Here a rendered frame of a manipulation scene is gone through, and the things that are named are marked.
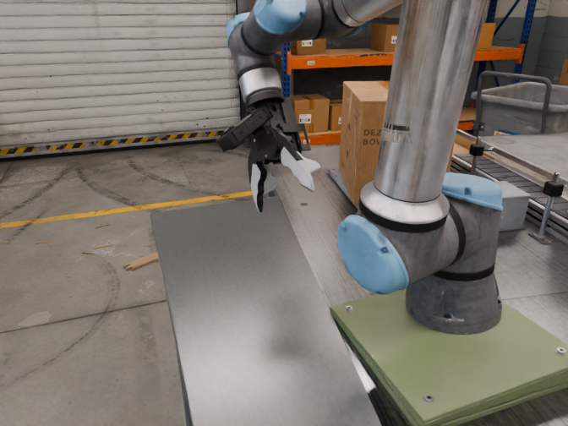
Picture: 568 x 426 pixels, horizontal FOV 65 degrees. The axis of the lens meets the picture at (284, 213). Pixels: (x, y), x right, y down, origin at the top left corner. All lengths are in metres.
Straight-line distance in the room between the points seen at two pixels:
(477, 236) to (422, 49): 0.30
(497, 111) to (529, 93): 0.75
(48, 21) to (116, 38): 0.55
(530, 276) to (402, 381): 0.45
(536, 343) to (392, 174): 0.36
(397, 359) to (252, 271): 0.36
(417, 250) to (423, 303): 0.18
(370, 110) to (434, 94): 0.60
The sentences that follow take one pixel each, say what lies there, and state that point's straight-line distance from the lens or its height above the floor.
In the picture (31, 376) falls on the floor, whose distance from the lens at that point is 2.12.
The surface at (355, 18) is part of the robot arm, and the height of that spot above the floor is 1.30.
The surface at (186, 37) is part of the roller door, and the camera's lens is 4.73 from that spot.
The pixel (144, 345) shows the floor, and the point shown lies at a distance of 2.10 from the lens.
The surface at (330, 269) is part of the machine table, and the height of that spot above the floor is 0.83.
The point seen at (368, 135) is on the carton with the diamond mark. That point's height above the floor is 1.04.
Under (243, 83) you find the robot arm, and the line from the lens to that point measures 0.85.
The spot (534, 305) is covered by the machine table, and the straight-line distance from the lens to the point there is 0.95.
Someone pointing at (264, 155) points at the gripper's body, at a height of 1.08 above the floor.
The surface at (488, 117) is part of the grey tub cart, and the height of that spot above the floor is 0.65.
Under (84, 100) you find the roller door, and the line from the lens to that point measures 4.74.
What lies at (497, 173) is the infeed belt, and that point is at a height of 0.88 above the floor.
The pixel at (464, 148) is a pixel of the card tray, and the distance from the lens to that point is 1.85.
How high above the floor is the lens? 1.32
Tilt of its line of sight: 25 degrees down
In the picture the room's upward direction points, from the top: straight up
